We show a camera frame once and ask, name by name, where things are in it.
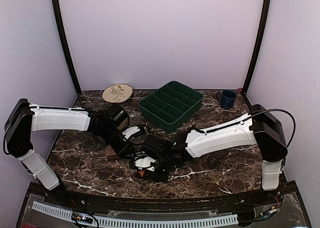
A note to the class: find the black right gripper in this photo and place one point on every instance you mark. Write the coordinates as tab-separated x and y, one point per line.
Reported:
152	173

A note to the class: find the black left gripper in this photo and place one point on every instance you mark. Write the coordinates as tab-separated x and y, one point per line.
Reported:
126	149

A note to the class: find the brown ribbed sock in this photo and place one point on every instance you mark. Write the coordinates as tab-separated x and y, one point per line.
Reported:
111	154

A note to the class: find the red yellow argyle sock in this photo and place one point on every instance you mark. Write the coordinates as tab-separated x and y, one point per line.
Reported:
140	174

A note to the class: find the dark blue mug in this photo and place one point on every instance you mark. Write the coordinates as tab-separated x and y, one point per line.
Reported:
226	98

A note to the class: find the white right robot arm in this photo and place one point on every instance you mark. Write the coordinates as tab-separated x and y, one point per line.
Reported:
258	127

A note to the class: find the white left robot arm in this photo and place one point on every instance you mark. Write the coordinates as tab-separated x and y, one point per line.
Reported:
26	118

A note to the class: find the round wooden slice plate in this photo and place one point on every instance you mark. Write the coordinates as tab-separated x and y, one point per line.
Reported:
117	93

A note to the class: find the green divided organizer tray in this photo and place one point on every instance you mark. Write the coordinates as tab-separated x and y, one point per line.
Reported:
171	105

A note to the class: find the white slotted cable duct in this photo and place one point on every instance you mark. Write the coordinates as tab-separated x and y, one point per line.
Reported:
123	219

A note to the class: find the black front table rail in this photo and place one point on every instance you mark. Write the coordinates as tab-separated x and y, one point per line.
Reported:
287	196

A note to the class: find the black left corner post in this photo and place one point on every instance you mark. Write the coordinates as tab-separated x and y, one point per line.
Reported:
65	46

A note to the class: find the black corner post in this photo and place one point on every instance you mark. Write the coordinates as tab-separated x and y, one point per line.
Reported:
257	46
65	46

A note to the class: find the black right corner post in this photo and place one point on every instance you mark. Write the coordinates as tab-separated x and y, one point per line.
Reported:
257	46

